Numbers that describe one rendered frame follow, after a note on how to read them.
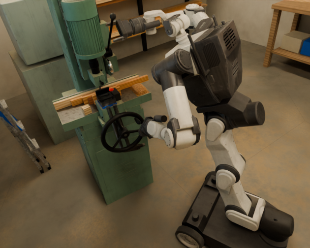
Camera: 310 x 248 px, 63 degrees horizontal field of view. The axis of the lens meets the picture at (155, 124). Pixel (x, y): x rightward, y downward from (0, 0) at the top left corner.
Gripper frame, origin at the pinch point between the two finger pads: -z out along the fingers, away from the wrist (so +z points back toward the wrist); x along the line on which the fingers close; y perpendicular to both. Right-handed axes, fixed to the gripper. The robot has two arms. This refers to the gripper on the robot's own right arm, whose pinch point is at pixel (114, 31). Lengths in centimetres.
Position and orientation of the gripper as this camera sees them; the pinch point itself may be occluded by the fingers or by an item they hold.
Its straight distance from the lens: 153.5
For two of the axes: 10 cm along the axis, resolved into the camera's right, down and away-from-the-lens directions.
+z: 8.7, -3.6, 3.3
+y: -2.5, 2.5, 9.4
